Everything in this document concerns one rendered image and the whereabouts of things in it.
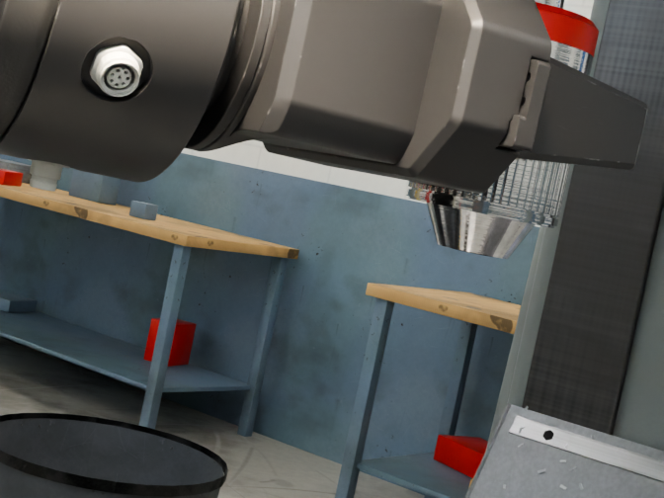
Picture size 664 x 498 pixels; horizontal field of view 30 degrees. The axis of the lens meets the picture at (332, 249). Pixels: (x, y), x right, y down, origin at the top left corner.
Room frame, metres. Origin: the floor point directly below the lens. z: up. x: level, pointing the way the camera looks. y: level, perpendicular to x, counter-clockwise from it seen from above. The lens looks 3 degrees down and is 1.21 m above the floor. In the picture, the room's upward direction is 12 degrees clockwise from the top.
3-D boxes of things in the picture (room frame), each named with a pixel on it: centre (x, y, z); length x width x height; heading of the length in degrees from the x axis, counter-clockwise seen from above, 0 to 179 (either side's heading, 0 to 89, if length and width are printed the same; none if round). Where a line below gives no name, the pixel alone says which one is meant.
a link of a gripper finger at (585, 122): (0.35, -0.06, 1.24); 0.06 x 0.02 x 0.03; 119
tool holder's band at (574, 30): (0.38, -0.04, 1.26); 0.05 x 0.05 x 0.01
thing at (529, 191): (0.38, -0.04, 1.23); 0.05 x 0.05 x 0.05
